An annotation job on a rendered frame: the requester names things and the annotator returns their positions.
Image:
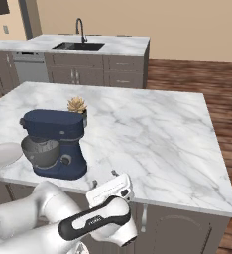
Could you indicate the black curved tap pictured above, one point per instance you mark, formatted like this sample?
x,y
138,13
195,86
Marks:
x,y
81,28

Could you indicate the dark sink basin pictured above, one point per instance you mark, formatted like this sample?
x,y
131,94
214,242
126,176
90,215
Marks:
x,y
78,46

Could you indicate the navy blue stand mixer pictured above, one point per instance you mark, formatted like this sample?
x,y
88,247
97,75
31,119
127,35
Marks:
x,y
55,125

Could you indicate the grey wall socket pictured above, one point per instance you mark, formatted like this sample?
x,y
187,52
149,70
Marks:
x,y
5,29

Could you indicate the grey dishwasher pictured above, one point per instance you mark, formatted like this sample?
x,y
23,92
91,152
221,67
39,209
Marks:
x,y
30,67

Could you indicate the grey stand mixer bowl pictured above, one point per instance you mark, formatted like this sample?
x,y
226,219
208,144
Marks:
x,y
42,153

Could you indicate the yellow succulent in dark pot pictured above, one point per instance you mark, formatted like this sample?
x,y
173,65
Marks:
x,y
77,105

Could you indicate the brown sink cupboard run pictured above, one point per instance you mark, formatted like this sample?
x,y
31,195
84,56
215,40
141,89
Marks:
x,y
98,70

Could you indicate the brown island cupboard door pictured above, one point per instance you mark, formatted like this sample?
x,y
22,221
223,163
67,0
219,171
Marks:
x,y
184,233

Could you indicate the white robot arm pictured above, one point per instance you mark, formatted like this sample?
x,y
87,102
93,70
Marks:
x,y
38,215

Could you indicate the brown corner cupboard run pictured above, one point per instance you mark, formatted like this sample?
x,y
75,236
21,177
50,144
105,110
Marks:
x,y
2,71

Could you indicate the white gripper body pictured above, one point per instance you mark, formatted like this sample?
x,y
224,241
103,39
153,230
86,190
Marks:
x,y
104,193

